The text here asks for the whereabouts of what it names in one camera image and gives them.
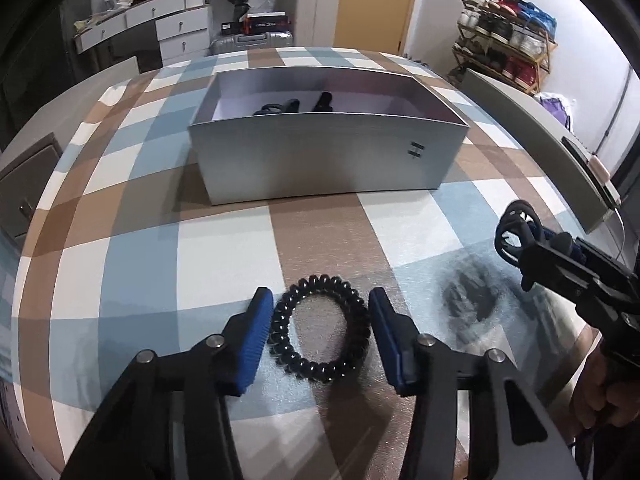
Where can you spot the wooden door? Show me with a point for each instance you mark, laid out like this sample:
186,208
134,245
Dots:
377,5

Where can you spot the black red long box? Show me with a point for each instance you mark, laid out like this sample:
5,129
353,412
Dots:
267,22

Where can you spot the thin dark pole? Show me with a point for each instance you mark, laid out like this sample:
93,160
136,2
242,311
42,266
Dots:
620,105

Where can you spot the silver suitcase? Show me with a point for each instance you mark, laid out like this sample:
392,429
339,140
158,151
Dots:
255,40

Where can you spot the black phone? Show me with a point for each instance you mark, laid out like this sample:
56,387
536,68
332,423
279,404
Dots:
587,170

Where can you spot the white suitcase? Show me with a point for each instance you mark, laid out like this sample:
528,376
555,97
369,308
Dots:
312,10

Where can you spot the wooden shoe rack with shoes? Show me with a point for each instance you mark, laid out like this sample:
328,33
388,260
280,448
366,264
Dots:
505,40

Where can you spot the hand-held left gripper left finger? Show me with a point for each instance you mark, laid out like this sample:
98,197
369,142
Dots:
255,340

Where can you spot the person's dark sleeved forearm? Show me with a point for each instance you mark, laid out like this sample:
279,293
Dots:
612,452

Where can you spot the small black box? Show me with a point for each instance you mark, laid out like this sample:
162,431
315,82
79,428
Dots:
231,27

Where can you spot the long grey cabinet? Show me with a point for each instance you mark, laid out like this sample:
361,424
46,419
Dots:
530,135

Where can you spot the black ringed hair clip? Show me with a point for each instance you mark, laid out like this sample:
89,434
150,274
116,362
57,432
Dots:
520,232

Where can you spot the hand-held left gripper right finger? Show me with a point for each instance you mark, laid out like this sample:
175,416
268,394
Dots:
387,340

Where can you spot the silver rectangular box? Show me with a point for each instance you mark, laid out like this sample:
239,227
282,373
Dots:
325,155

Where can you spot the person's right hand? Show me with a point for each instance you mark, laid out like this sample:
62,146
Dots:
592,395

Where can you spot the purple bag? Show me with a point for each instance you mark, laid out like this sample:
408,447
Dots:
555,110

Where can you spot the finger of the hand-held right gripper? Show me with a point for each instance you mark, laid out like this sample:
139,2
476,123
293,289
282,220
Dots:
565,245
547,265

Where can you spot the white desk with drawers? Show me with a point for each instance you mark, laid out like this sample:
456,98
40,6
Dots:
170,27

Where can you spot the grey cabinet with keyhole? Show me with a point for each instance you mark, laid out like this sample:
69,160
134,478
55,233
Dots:
30,180

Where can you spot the black looped hair clip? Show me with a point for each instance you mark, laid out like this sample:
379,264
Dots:
277,107

